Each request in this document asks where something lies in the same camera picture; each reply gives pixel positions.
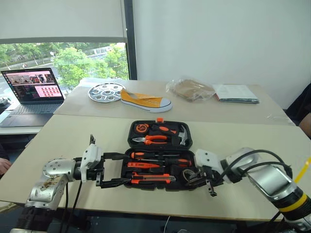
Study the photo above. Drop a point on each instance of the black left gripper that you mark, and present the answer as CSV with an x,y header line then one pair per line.
x,y
100,170

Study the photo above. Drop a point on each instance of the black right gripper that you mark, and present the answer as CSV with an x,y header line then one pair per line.
x,y
212,178

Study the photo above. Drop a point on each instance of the black electrical tape roll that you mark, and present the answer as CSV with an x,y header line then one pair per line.
x,y
185,173

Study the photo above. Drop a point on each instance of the orange voltage tester pen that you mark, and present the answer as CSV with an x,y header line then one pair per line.
x,y
141,165

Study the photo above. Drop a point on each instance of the short black orange screwdriver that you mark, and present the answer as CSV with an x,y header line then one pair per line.
x,y
142,154

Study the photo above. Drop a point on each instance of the black orange utility knife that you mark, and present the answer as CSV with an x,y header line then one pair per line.
x,y
150,178

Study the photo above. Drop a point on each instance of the black plastic tool case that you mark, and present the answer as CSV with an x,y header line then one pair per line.
x,y
158,185

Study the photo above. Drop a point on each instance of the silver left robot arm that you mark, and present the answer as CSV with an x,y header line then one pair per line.
x,y
56,170

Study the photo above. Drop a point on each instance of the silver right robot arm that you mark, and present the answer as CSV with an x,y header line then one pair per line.
x,y
267,179

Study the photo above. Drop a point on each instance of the bystander bare hand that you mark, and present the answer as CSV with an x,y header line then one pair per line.
x,y
4,166

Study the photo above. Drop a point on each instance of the orange black tape measure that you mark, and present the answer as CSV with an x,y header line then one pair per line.
x,y
141,128

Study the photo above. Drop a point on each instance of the yellow canvas sneaker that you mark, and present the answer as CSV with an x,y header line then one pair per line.
x,y
145,100

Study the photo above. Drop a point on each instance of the round metal compartment plate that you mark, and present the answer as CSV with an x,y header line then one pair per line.
x,y
104,93

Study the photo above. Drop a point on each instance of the clear bag with brown cardboard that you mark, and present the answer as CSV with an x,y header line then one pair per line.
x,y
189,92

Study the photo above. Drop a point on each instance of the booklet in plastic sleeve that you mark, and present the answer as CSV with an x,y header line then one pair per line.
x,y
235,93

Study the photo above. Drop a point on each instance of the small clear plastic wrapper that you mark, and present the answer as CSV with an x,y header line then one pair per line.
x,y
275,116

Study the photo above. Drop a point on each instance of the yellow strip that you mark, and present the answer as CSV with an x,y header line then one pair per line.
x,y
302,170

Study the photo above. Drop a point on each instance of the grey open laptop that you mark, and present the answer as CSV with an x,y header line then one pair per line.
x,y
34,97

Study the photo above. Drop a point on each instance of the green trees outside window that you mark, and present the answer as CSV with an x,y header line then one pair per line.
x,y
73,63

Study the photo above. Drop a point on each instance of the seated person in dark clothes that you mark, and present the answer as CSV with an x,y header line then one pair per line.
x,y
303,106

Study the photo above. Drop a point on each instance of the white roller blind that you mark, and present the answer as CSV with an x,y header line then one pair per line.
x,y
60,18

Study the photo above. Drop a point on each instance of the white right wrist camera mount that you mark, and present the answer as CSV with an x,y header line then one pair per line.
x,y
206,157

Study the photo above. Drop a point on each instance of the black window frame post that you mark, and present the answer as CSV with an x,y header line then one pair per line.
x,y
131,41

